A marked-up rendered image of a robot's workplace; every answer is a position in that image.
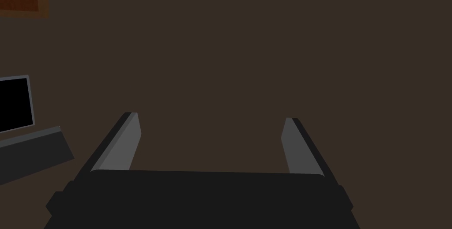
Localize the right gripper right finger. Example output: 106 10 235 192
280 117 334 178

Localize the black television on grey stand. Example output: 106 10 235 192
0 75 75 186

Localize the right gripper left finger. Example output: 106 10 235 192
82 112 142 177

